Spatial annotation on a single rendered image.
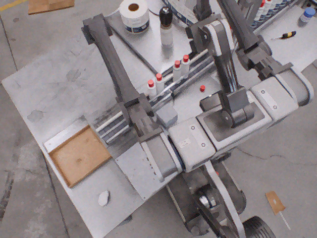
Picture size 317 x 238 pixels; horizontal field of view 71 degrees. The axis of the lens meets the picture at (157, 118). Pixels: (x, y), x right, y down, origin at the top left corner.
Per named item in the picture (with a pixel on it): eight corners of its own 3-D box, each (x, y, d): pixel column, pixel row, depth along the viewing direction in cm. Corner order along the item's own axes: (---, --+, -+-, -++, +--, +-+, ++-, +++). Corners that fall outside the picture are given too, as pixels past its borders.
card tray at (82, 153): (90, 126, 146) (87, 123, 142) (112, 156, 138) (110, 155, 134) (50, 154, 141) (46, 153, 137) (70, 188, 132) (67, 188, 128)
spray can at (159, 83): (161, 87, 147) (159, 70, 128) (166, 92, 145) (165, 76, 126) (155, 91, 146) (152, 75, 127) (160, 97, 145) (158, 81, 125)
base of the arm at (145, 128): (143, 151, 80) (139, 143, 69) (134, 132, 83) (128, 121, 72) (165, 141, 81) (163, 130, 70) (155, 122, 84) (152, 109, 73)
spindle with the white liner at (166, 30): (167, 36, 162) (166, 1, 134) (175, 43, 159) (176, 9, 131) (158, 42, 160) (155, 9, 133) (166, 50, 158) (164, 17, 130)
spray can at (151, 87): (154, 92, 146) (151, 76, 127) (159, 98, 144) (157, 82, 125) (147, 97, 145) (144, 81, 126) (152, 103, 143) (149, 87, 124)
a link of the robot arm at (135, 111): (135, 126, 75) (149, 119, 75) (123, 102, 78) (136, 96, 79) (138, 135, 83) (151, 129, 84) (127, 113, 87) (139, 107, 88)
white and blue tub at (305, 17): (308, 14, 167) (313, 6, 161) (311, 21, 165) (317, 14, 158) (298, 15, 168) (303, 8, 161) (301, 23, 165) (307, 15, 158)
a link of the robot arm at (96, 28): (73, 11, 77) (100, 0, 78) (81, 29, 90) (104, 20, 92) (130, 128, 77) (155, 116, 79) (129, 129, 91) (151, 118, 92)
